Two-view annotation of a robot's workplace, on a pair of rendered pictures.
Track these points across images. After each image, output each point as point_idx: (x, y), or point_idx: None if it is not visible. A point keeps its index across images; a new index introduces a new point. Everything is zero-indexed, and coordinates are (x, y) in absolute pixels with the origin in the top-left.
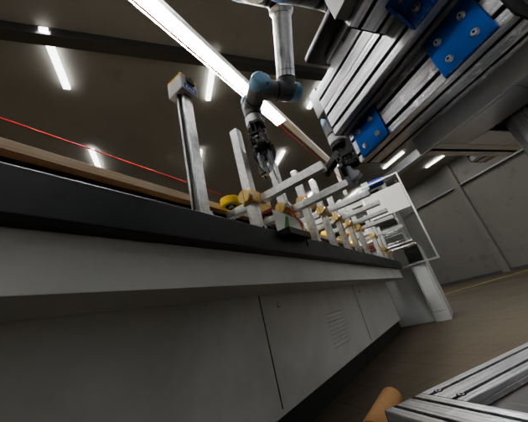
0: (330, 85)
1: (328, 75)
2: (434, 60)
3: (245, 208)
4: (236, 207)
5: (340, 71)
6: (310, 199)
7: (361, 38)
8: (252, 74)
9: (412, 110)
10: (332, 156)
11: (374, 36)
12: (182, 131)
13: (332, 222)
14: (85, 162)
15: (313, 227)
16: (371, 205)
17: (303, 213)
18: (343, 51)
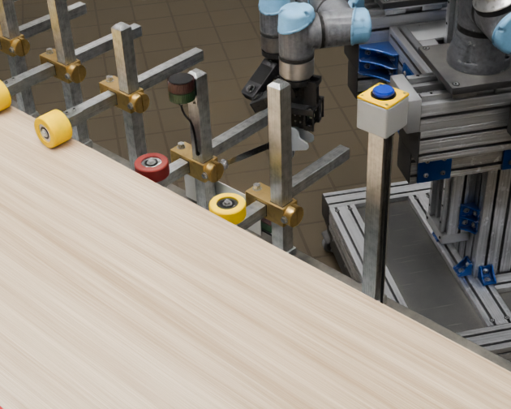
0: (443, 118)
1: (447, 108)
2: (504, 156)
3: (258, 218)
4: (246, 218)
5: (461, 117)
6: (229, 143)
7: (493, 113)
8: (370, 25)
9: (473, 172)
10: (272, 73)
11: (501, 122)
12: (382, 195)
13: None
14: (418, 322)
15: (146, 150)
16: (74, 15)
17: (134, 124)
18: (474, 104)
